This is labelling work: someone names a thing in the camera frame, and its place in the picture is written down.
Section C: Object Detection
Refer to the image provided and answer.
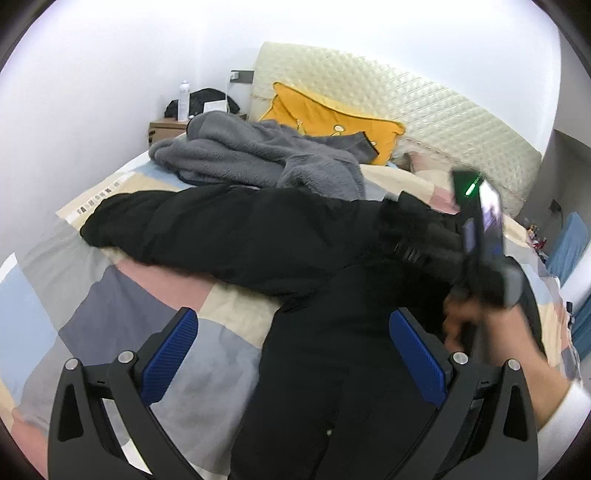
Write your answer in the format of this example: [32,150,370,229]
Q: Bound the black puffer jacket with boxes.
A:
[79,184,548,480]

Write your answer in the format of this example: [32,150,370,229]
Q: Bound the wooden nightstand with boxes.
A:
[147,118,188,146]

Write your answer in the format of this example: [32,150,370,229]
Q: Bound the bottles on side shelf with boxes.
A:
[527,224,548,262]

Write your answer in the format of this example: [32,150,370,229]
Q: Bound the pink patterned pillow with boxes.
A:
[394,151,453,190]

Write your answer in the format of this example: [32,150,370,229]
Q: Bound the black bag on nightstand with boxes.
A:
[163,88,240,120]

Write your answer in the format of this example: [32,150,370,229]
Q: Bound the person's right hand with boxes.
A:
[443,295,548,371]

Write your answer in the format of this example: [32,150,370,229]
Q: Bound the wall power socket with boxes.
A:
[229,70,254,84]

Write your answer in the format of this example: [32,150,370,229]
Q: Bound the cream quilted headboard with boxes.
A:
[249,42,542,216]

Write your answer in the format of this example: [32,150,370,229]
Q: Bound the yellow pillow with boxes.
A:
[259,82,406,166]

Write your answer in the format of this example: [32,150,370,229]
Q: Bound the grey fleece garment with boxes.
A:
[148,111,378,200]

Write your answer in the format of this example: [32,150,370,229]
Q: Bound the white plastic bottle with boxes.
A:
[177,81,190,122]

